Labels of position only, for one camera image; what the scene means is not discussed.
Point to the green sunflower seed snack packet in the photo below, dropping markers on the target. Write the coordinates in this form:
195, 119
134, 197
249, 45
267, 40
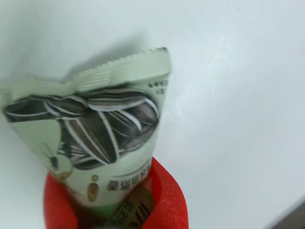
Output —
95, 133

